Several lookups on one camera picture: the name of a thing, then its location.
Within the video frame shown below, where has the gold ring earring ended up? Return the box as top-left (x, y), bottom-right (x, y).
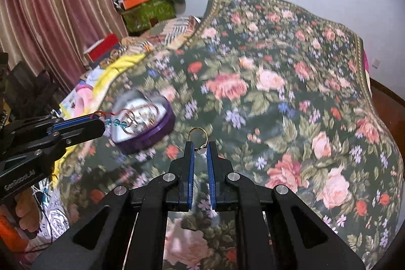
top-left (187, 127), bottom-right (209, 154)

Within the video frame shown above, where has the thin red cord bracelet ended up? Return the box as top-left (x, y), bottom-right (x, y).
top-left (91, 103), bottom-right (161, 135)

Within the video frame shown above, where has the pink round object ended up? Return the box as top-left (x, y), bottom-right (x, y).
top-left (73, 84), bottom-right (93, 117)

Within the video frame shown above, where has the purple heart-shaped tin box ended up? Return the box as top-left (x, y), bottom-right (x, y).
top-left (111, 90), bottom-right (176, 155)

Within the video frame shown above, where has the red white box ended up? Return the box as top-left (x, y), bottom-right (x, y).
top-left (84, 34), bottom-right (119, 64)

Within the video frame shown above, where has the green patterned box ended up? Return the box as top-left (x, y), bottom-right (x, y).
top-left (121, 0), bottom-right (176, 34)

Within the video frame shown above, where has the striped patchwork quilt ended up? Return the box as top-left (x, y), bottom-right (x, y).
top-left (121, 16), bottom-right (201, 55)

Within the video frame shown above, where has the green floral bedspread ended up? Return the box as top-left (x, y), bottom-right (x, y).
top-left (58, 0), bottom-right (403, 269)

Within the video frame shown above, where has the striped red curtain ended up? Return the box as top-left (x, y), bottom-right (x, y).
top-left (1, 0), bottom-right (127, 92)

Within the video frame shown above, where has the white wall socket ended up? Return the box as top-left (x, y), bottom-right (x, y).
top-left (372, 59), bottom-right (380, 69)

